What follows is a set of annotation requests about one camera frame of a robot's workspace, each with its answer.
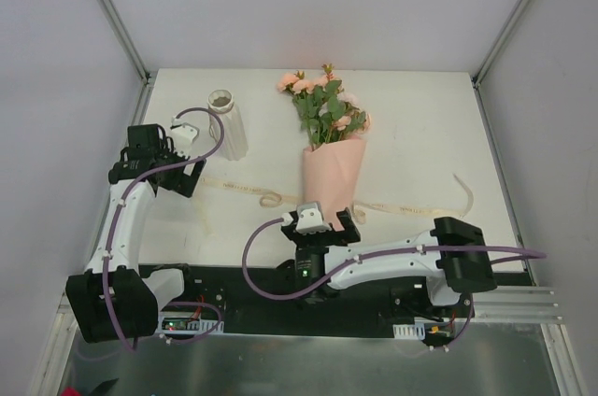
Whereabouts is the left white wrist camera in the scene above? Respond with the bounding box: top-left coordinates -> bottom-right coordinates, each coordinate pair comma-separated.
170,122 -> 199,158

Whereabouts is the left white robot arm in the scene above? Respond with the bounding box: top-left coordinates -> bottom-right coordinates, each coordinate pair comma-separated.
65,123 -> 206,344

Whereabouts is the small peach flower stem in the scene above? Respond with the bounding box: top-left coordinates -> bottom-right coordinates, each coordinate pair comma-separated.
306,64 -> 345,150

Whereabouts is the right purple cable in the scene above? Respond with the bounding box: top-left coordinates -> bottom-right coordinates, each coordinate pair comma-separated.
242,216 -> 548,355

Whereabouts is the purple cable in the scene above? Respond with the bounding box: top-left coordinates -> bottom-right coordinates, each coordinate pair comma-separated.
74,106 -> 226,362
242,216 -> 548,355

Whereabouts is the cream gold-lettered ribbon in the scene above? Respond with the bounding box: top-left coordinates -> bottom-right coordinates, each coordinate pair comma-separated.
192,175 -> 474,233

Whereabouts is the pale pink rose stem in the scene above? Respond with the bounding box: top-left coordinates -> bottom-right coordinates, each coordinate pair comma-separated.
320,92 -> 365,143

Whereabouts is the aluminium frame extrusion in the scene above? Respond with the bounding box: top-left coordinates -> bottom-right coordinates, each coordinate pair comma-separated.
471,286 -> 564,325

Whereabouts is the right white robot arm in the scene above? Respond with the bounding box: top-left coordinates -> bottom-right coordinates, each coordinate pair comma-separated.
281,204 -> 497,317

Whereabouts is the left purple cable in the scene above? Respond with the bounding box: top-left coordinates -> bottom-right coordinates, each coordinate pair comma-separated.
74,106 -> 226,362

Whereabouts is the pink wrapping paper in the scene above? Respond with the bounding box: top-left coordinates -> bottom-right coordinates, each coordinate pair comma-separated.
302,137 -> 366,231

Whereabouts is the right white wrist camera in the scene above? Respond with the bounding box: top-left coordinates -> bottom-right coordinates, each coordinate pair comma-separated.
295,202 -> 332,234

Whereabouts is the peach double rose stem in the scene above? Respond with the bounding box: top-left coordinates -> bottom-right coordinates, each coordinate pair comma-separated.
277,71 -> 320,150

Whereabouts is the white ribbed ceramic vase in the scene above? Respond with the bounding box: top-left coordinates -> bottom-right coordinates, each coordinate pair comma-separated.
207,90 -> 249,161

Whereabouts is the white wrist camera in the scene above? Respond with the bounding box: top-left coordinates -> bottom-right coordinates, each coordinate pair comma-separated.
170,122 -> 199,158
295,202 -> 332,234

